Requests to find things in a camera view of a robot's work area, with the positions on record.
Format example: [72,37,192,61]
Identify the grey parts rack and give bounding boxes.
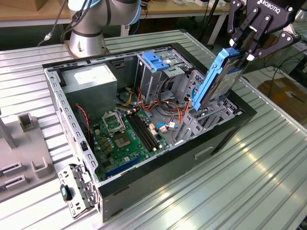
[0,114,58,203]

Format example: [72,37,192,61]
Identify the wooden desk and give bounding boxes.
[141,0,231,46]
[0,0,72,28]

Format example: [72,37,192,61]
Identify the loose arm cable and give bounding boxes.
[37,0,68,46]

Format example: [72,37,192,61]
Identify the coloured power wire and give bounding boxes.
[177,100,192,125]

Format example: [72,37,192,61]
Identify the black PC case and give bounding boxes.
[42,42,257,222]

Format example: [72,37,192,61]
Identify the metal disk bay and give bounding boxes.
[174,95,242,146]

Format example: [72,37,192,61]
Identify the coloured wire bundle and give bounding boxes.
[116,86,192,125]

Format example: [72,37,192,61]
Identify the metal drive cage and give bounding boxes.
[133,46,194,106]

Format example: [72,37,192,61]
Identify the blue expansion slot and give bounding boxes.
[105,155,142,178]

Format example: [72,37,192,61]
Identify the green motherboard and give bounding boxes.
[90,107,172,183]

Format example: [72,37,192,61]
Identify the metal socket cover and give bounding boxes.
[102,111,126,138]

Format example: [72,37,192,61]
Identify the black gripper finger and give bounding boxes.
[236,13,302,68]
[226,0,261,48]

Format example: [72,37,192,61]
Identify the hard disk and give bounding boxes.
[191,47,250,112]

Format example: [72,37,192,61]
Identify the blue wire white connector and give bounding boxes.
[154,122,179,133]

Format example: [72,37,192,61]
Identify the blue plastic drive latch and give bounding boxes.
[142,51,169,72]

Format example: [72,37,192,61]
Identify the grey power supply unit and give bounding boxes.
[61,63,118,123]

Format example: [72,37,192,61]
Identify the CPU socket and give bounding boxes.
[112,132,133,150]

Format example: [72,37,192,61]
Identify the black RAM slot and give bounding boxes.
[126,114,156,152]
[131,112,161,149]

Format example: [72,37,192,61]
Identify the blue data wire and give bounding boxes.
[191,85,201,103]

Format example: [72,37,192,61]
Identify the brown cardboard box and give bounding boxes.
[258,78,307,115]

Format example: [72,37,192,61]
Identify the metal card retention bracket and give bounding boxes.
[57,162,100,220]

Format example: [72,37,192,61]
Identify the black latch blue tab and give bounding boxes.
[59,184,73,202]

